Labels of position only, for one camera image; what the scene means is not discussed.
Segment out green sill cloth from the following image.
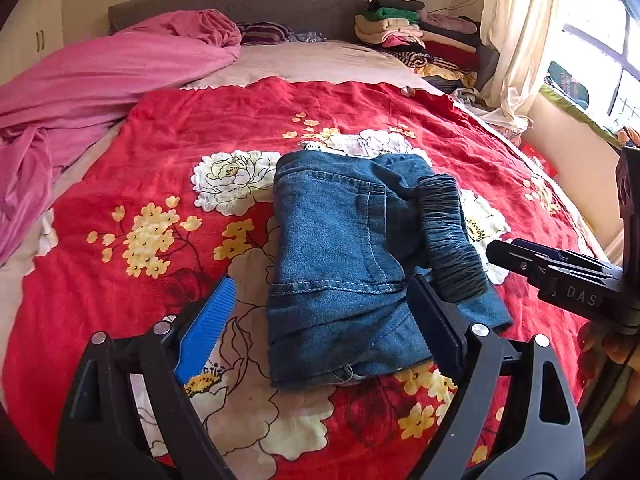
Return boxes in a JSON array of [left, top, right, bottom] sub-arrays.
[[539, 84, 627, 148]]

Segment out white curtain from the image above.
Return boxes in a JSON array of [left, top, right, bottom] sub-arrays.
[[451, 0, 565, 134]]

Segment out blue denim pants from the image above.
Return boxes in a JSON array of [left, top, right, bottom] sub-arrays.
[[265, 151, 514, 392]]

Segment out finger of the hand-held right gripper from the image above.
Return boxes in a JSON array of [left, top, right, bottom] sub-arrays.
[[510, 238, 621, 272], [487, 239, 556, 286]]

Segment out red packet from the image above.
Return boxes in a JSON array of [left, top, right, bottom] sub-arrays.
[[520, 142, 562, 179]]

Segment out grey headboard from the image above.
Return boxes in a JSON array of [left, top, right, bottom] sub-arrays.
[[107, 0, 372, 45]]

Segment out stack of folded clothes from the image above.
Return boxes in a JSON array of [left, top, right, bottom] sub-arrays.
[[353, 0, 502, 97]]

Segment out cream wardrobe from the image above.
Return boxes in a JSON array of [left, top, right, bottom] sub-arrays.
[[0, 0, 67, 86]]

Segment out pink bed sheet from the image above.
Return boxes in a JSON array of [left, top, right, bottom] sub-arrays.
[[0, 8, 244, 267]]

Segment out red floral blanket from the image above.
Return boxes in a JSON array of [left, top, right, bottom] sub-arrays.
[[2, 77, 603, 480]]

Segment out striped pillow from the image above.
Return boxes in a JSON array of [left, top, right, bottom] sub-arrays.
[[236, 21, 297, 47]]

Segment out window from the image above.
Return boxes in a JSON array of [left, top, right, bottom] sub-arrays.
[[542, 0, 640, 133]]

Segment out green bag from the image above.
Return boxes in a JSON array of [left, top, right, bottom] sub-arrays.
[[546, 60, 592, 109]]

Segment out purple floral cloth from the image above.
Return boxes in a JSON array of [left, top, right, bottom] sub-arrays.
[[286, 31, 329, 46]]

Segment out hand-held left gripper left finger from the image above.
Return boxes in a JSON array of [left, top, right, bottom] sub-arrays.
[[55, 276, 237, 480]]

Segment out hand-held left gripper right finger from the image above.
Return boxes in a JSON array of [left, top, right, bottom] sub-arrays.
[[407, 275, 586, 480]]

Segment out person's right hand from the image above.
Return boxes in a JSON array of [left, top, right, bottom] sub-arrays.
[[577, 322, 640, 381]]

